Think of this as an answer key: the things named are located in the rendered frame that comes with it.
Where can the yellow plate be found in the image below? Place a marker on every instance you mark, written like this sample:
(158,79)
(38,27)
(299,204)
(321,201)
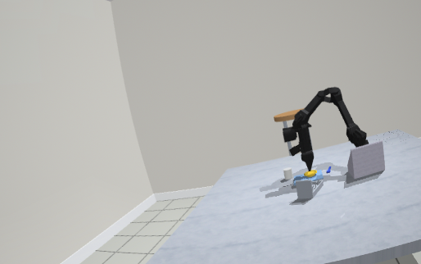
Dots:
(310,173)

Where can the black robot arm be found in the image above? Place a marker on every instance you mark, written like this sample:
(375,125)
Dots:
(301,124)

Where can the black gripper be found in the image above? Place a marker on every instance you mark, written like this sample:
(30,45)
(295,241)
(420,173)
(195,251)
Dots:
(307,155)

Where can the grey cylinder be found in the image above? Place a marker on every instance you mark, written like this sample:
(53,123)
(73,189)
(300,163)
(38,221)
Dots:
(287,173)

